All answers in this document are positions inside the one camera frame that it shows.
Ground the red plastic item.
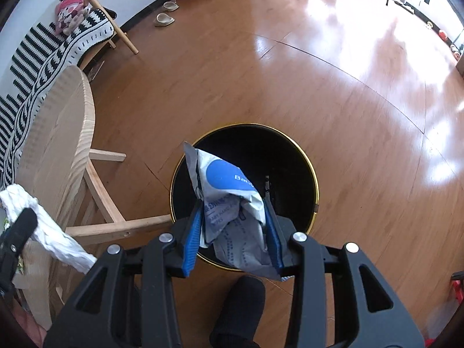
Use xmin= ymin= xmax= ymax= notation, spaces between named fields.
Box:
xmin=451 ymin=273 xmax=464 ymax=320

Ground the black gold-rimmed trash bin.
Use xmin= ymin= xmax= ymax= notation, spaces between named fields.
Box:
xmin=170 ymin=123 xmax=320 ymax=272

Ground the round wooden table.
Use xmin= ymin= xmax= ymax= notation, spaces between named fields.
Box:
xmin=14 ymin=66 xmax=172 ymax=330

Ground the white blue wipes packet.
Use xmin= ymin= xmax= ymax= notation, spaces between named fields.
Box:
xmin=183 ymin=141 xmax=294 ymax=281

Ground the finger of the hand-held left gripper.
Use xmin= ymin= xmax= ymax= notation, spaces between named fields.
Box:
xmin=0 ymin=208 xmax=39 ymax=294

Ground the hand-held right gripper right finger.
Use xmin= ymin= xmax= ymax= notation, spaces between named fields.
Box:
xmin=263 ymin=197 xmax=425 ymax=348

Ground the white paper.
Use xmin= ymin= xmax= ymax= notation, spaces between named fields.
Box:
xmin=0 ymin=184 xmax=98 ymax=274

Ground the wooden bench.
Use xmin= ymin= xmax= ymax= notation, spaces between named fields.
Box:
xmin=78 ymin=0 xmax=139 ymax=80

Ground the pink plush cushion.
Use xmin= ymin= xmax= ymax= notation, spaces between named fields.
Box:
xmin=54 ymin=0 xmax=92 ymax=36

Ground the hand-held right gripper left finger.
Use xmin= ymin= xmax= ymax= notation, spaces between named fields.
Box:
xmin=43 ymin=203 xmax=204 ymax=348

